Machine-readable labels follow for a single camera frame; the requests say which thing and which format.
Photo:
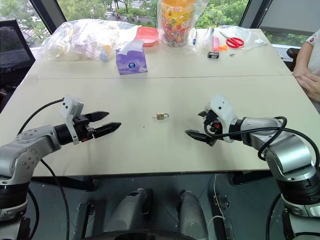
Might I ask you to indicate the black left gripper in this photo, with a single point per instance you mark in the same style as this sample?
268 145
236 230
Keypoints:
83 130

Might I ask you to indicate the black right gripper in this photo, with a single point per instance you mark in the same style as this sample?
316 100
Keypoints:
212 125

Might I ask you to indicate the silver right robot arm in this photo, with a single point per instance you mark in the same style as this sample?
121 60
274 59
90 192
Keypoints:
287 150

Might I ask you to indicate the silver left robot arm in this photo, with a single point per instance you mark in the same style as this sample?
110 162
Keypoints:
27 145

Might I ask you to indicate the person's bare forearm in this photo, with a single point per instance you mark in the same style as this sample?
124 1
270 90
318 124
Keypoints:
302 57

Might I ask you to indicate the person's bare hand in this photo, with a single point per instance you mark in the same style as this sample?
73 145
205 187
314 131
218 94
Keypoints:
312 83

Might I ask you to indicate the small brass padlock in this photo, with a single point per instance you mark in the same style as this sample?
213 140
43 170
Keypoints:
161 116

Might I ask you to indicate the purple tissue box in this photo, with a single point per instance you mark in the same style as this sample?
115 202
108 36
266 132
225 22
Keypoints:
131 61

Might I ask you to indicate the small bottle with yellow cap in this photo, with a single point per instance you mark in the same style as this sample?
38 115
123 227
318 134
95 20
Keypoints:
105 53

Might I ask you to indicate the small black box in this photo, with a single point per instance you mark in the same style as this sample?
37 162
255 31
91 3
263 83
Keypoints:
213 55

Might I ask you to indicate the small orange plastic piece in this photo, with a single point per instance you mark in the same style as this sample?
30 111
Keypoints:
223 47

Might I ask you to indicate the pink highlighter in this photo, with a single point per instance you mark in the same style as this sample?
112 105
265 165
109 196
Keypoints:
215 43

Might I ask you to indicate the large clear bag of packets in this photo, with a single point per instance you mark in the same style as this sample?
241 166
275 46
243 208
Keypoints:
80 40

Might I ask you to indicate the small clear plastic bag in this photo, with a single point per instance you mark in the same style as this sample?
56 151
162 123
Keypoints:
207 37

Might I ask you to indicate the blue pen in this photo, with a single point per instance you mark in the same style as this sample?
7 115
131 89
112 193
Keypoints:
194 37

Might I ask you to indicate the dark grey rounded shape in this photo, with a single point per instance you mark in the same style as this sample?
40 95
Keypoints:
192 215
130 212

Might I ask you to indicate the black table leg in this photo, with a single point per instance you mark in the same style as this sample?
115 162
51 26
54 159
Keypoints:
225 215
83 220

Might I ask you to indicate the pink plastic bowl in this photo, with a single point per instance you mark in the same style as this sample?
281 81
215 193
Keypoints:
147 36

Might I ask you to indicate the flat clear plastic bag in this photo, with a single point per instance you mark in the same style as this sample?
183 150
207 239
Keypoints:
250 35

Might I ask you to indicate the snack jar in clear bag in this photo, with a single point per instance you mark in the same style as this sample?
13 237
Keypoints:
177 22

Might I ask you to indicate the black chair armrest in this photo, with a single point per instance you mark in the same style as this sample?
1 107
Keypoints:
292 57

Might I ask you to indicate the black mesh office chair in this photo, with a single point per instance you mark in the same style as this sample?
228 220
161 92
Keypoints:
12 47

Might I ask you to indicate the black rounded rim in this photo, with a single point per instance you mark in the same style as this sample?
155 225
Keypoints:
137 236

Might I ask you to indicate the person's white shirt torso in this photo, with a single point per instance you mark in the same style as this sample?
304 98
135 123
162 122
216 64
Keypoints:
315 52

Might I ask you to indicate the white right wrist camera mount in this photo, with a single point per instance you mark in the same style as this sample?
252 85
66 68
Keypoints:
225 107

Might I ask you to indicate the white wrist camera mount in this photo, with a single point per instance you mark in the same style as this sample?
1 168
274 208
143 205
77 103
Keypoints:
225 107
71 106

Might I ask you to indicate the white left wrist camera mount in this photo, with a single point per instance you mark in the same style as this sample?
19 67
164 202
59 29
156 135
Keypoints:
71 106

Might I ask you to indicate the black table frame beam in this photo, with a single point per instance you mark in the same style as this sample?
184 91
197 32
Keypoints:
65 182
250 177

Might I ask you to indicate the black window frame post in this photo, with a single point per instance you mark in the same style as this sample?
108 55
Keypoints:
47 12
255 12

